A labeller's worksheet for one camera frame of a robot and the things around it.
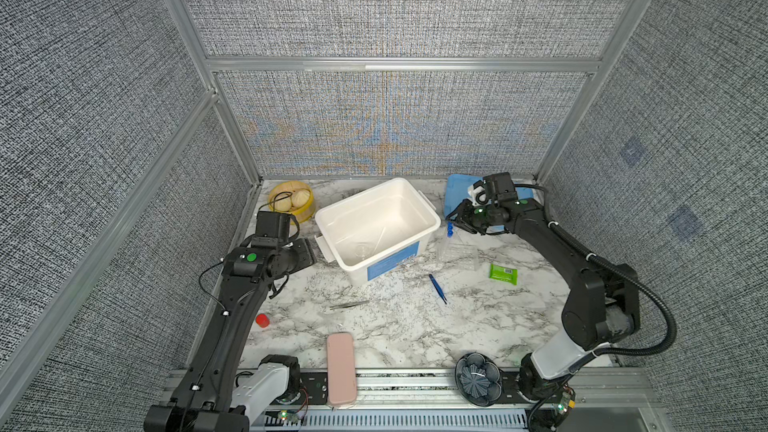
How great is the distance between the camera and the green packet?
94 cm

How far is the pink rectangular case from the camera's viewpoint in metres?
0.73

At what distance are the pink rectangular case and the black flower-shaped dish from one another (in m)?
0.26

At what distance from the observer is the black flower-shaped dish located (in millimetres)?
722

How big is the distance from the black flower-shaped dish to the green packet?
10.3 inches
